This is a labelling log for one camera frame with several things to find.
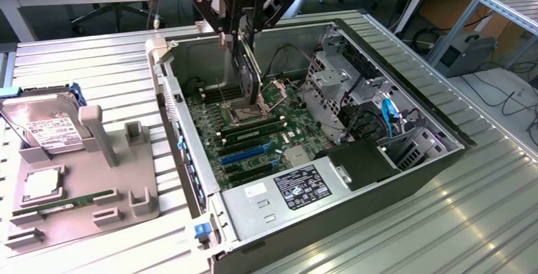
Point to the silver CPU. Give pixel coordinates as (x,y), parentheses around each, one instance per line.
(41,184)

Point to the silver power supply unit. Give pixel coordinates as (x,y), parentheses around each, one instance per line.
(252,220)

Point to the aluminium frame table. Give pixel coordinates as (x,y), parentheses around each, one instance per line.
(510,7)

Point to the silver perforated drive cage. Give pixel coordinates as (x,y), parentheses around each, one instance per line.
(326,110)

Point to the black slanted pole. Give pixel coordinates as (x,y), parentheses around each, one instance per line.
(419,3)

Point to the short black expansion slot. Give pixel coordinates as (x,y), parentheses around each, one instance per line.
(229,166)

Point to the black plastic shroud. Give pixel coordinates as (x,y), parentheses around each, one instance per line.
(360,163)

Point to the thin metal locking lever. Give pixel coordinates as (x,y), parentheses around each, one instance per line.
(221,93)

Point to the metal socket cover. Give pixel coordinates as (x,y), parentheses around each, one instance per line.
(276,94)

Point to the silver chipset heat sink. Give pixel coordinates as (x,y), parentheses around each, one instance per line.
(299,157)

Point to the black fan graphics card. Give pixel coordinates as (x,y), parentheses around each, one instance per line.
(247,75)

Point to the black chassis switch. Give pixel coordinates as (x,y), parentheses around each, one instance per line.
(177,98)

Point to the blue expansion slot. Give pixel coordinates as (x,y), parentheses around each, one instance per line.
(246,156)

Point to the open black PC case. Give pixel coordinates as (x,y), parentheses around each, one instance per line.
(336,230)

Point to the silver disk bay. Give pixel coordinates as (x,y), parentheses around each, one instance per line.
(410,154)

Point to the silver hard disk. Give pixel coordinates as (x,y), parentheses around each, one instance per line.
(45,123)

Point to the grey plastic parts rack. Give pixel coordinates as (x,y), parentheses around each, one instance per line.
(84,192)

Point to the black RAM slot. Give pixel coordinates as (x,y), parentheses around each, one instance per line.
(209,89)
(209,92)
(209,99)
(209,95)

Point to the green motherboard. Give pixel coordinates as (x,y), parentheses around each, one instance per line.
(300,119)

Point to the green RAM stick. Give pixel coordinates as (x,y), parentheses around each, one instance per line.
(252,128)
(55,206)

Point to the blue card retention clip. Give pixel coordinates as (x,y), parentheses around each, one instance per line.
(200,192)
(192,171)
(181,144)

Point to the CPU socket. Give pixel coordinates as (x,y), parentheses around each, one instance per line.
(242,116)

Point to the blue disk caddy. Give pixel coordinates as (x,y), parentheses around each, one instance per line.
(77,94)

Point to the blue plastic case latch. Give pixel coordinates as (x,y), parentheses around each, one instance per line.
(201,230)

